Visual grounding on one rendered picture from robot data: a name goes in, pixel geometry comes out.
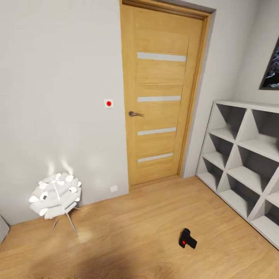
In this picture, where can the door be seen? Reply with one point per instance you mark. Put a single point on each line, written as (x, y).
(163, 46)

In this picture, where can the digital camera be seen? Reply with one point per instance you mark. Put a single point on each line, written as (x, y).
(187, 239)

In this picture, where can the electric switch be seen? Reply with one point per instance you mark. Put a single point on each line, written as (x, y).
(108, 103)

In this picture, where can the wall socket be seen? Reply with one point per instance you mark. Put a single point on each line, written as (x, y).
(113, 188)

